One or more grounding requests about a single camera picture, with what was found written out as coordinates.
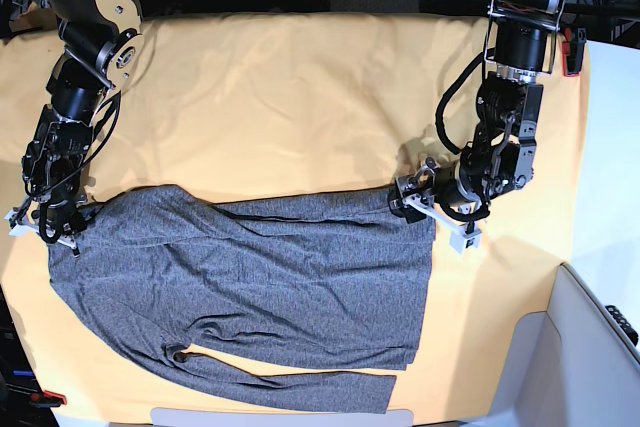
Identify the red-black clamp left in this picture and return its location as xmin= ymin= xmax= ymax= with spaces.
xmin=29 ymin=391 xmax=67 ymax=409

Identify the red-black clamp right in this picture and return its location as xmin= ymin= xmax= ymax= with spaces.
xmin=562 ymin=27 xmax=587 ymax=77

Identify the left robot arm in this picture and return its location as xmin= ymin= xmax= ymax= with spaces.
xmin=389 ymin=0 xmax=587 ymax=225

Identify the white plastic bin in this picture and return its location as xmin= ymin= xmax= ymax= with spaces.
xmin=487 ymin=264 xmax=639 ymax=426

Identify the red-black clamp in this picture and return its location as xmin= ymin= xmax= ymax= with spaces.
xmin=562 ymin=27 xmax=587 ymax=77
xmin=29 ymin=391 xmax=67 ymax=409

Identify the grey long-sleeve shirt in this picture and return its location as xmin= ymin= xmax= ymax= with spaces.
xmin=48 ymin=185 xmax=436 ymax=414

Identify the yellow table cloth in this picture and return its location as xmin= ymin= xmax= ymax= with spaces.
xmin=1 ymin=14 xmax=591 ymax=424

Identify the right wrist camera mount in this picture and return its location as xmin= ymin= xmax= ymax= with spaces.
xmin=4 ymin=207 xmax=80 ymax=257

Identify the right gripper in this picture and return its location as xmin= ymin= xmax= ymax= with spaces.
xmin=31 ymin=186 xmax=95 ymax=247

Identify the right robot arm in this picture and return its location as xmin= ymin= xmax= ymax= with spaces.
xmin=6 ymin=0 xmax=144 ymax=249

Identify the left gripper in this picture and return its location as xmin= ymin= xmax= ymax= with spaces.
xmin=387 ymin=157 xmax=488 ymax=224

